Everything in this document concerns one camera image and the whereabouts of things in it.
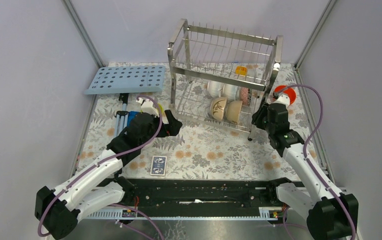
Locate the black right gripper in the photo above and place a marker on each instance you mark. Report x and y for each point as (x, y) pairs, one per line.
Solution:
(257, 116)

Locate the orange bowl front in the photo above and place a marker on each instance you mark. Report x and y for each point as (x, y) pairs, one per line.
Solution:
(284, 90)

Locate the light blue cable duct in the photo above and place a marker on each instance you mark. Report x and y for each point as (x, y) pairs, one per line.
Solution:
(195, 214)

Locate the small yellow cup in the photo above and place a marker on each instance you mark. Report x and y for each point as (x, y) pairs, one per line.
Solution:
(241, 70)

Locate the patterned beige ceramic bowl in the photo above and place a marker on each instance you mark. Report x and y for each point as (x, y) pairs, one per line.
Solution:
(217, 108)

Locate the red floral patterned cup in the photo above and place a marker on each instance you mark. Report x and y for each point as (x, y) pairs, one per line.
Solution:
(245, 95)

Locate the white ribbed bowl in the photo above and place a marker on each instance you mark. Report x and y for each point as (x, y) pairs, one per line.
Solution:
(215, 88)
(231, 92)

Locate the light blue perforated tray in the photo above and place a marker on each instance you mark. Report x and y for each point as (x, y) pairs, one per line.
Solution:
(127, 80)

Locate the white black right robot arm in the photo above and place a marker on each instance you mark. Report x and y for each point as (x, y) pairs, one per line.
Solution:
(329, 213)

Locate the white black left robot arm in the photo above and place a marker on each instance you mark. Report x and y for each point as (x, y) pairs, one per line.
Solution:
(61, 208)

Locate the blue playing card deck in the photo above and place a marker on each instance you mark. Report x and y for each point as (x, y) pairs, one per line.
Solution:
(158, 166)

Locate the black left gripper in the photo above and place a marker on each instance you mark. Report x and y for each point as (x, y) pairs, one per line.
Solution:
(172, 128)

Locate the stainless steel dish rack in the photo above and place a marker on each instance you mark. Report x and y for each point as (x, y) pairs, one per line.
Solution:
(199, 53)

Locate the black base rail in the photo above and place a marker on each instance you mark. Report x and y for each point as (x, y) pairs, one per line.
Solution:
(193, 194)

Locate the light blue folded tripod stand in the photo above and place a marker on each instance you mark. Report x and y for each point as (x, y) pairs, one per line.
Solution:
(121, 116)

